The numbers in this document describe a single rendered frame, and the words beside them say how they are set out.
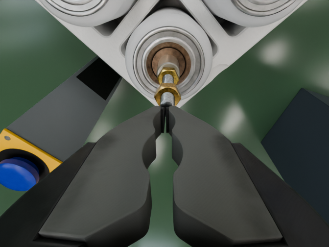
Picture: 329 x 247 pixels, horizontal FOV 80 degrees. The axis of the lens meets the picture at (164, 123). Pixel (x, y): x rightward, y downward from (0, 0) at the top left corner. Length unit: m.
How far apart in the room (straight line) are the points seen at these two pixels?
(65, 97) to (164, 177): 0.47
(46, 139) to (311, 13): 0.52
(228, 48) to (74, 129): 0.23
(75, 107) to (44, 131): 0.07
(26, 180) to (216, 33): 0.28
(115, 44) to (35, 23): 0.28
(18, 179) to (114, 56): 0.19
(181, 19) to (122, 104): 0.36
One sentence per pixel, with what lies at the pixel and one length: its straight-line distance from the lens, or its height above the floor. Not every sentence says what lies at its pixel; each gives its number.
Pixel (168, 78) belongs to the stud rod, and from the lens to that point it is 0.17.
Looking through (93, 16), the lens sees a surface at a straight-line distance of 0.22.
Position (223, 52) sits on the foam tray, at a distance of 0.30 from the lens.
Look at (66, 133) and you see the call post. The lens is 0.26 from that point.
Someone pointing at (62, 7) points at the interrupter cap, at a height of 0.25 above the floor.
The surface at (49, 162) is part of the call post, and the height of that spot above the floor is 0.31.
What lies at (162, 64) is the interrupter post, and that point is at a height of 0.28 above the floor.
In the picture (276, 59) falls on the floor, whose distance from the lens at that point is 0.53.
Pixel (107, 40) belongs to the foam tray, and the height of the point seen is 0.18.
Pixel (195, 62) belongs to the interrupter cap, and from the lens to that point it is 0.22.
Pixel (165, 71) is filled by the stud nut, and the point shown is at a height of 0.29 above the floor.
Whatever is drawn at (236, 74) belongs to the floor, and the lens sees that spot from 0.51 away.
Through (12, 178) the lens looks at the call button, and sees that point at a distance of 0.25.
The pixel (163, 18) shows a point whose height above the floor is 0.25.
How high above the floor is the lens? 0.46
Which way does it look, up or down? 57 degrees down
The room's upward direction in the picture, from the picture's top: 177 degrees counter-clockwise
